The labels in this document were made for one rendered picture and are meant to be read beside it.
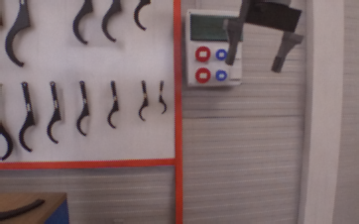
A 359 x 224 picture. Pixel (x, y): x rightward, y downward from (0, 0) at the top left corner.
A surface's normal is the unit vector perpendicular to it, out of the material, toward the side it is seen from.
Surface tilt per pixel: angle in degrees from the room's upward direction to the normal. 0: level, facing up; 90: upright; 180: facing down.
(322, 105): 90
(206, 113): 90
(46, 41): 90
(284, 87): 90
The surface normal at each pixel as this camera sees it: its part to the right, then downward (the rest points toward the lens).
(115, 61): 0.11, 0.07
